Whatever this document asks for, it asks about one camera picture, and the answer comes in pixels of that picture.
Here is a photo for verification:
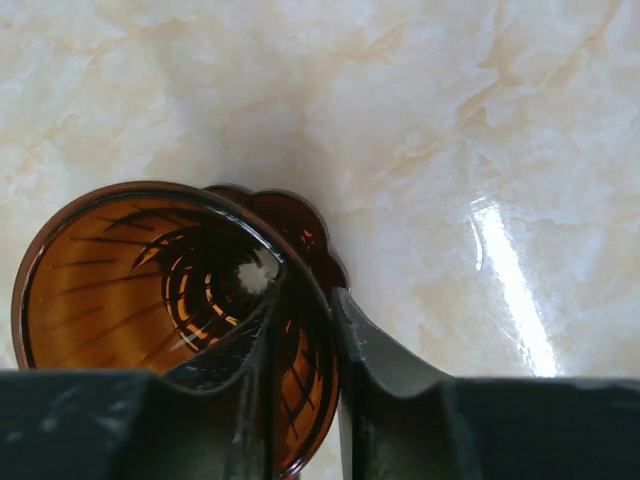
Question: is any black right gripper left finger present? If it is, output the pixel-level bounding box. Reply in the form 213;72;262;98
1;276;283;479

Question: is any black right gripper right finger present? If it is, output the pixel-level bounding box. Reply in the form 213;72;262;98
331;289;639;479

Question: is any amber glass coffee dripper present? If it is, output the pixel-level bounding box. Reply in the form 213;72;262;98
11;182;346;479

